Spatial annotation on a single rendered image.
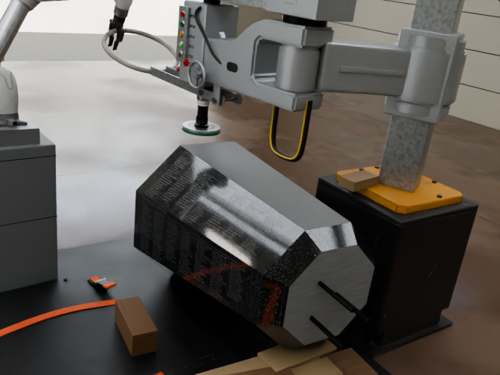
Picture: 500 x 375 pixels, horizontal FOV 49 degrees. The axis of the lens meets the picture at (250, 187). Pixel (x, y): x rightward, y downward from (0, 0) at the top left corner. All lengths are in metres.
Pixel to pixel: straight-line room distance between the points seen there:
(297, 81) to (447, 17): 0.74
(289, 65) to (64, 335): 1.64
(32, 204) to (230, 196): 1.08
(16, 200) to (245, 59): 1.34
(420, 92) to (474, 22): 6.22
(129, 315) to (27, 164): 0.90
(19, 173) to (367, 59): 1.75
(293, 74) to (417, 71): 0.58
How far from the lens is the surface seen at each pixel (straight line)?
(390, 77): 2.67
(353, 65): 2.57
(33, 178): 2.97
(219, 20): 2.94
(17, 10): 3.27
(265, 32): 2.57
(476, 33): 8.85
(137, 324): 2.70
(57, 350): 2.77
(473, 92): 8.83
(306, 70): 2.48
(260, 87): 2.60
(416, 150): 2.83
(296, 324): 2.25
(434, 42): 2.69
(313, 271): 2.15
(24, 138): 2.93
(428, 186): 3.04
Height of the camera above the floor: 1.73
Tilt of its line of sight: 22 degrees down
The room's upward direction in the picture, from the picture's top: 7 degrees clockwise
